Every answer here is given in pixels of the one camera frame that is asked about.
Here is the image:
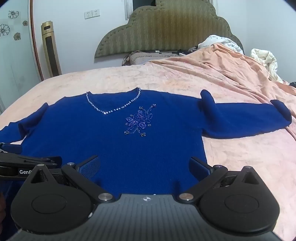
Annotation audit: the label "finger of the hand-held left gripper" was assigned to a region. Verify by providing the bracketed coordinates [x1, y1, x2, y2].
[0, 142, 23, 155]
[23, 156, 63, 168]

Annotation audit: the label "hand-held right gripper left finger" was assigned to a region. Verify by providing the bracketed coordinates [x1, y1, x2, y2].
[28, 155, 116, 203]

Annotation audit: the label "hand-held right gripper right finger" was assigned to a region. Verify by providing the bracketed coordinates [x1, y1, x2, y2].
[178, 157, 264, 204]

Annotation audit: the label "blue beaded sweater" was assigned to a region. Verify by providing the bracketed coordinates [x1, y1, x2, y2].
[0, 88, 292, 197]

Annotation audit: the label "dark clothes on pillow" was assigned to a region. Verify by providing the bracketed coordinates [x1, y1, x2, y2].
[171, 45, 200, 56]

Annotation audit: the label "pink fleece blanket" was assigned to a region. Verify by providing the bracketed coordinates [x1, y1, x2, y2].
[0, 61, 296, 239]

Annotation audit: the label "peach wrinkled bedsheet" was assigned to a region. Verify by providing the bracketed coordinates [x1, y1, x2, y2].
[147, 43, 296, 142]

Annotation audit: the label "gold tower air conditioner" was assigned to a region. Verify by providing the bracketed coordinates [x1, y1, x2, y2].
[41, 21, 62, 81]

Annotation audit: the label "brown patterned pillow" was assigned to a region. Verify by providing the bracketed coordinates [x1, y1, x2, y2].
[122, 50, 179, 67]

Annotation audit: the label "cream puffy jacket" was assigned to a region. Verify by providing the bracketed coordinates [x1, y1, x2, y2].
[250, 48, 285, 84]

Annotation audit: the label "white printed quilt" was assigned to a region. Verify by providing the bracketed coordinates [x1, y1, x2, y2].
[197, 35, 244, 55]

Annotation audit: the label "olive padded headboard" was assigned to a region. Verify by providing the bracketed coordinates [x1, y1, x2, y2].
[94, 0, 244, 58]

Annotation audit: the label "window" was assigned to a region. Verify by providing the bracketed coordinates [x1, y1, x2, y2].
[124, 0, 160, 18]

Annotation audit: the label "glass door with copper frame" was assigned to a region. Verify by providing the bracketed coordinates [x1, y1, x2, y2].
[0, 0, 45, 114]

